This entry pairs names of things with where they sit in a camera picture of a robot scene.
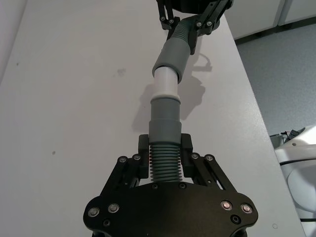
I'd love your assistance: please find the white rounded machine housing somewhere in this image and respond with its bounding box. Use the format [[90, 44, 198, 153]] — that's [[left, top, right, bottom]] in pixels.
[[270, 124, 316, 224]]

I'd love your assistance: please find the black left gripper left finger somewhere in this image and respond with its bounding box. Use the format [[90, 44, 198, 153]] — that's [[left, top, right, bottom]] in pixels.
[[108, 134, 152, 190]]

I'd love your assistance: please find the white plastic connector tube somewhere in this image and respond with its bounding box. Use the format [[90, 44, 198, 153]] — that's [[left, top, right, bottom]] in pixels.
[[152, 65, 180, 101]]

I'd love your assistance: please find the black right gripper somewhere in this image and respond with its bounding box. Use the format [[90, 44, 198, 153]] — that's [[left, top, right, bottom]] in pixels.
[[156, 0, 234, 55]]

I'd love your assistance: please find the white cabinet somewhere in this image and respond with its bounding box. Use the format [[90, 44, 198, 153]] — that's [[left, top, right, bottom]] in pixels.
[[228, 0, 316, 40]]

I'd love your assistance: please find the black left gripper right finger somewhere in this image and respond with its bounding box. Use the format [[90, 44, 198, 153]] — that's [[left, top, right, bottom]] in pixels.
[[180, 133, 234, 191]]

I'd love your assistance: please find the grey corrugated hose with cuff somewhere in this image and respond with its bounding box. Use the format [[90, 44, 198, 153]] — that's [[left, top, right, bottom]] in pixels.
[[148, 97, 183, 184], [151, 15, 198, 84]]

